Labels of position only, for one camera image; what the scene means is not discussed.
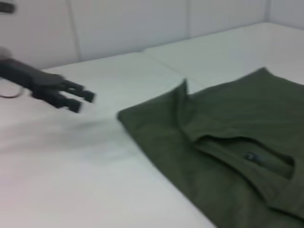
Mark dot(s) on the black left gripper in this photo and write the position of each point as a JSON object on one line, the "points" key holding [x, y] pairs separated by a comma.
{"points": [[35, 80]]}

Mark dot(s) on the dark green FREE t-shirt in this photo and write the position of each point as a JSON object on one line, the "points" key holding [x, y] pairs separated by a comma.
{"points": [[213, 118]]}

